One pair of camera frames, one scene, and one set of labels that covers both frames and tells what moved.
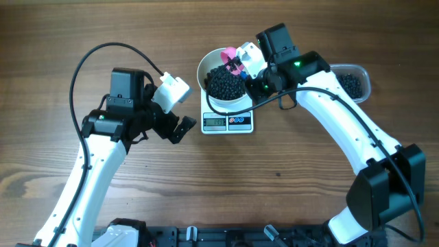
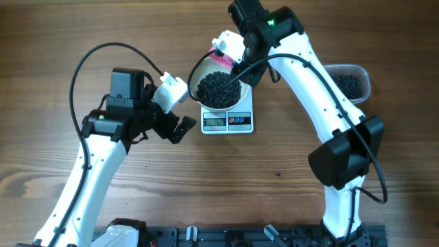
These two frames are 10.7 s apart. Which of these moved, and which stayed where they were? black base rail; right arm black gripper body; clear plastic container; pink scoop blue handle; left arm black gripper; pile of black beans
Moved: pink scoop blue handle; right arm black gripper body; pile of black beans
Stayed: left arm black gripper; clear plastic container; black base rail
